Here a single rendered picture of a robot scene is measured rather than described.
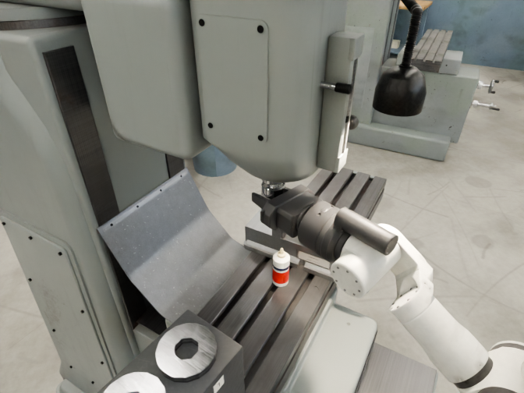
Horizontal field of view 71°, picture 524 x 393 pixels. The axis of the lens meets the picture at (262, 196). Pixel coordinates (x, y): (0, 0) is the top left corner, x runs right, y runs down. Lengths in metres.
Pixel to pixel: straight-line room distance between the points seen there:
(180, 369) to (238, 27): 0.47
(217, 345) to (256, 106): 0.36
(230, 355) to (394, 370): 0.58
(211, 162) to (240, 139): 2.52
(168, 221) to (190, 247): 0.10
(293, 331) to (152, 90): 0.56
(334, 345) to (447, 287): 1.55
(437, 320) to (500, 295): 1.95
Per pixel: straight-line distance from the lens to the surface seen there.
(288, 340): 0.84
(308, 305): 0.90
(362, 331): 1.02
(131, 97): 0.68
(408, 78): 0.57
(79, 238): 0.95
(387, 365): 1.09
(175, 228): 1.04
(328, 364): 0.95
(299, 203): 0.68
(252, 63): 0.53
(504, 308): 2.50
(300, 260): 0.97
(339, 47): 0.56
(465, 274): 2.58
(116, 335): 1.19
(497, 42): 7.14
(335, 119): 0.58
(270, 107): 0.53
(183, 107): 0.61
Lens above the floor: 1.66
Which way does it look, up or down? 35 degrees down
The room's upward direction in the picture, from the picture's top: straight up
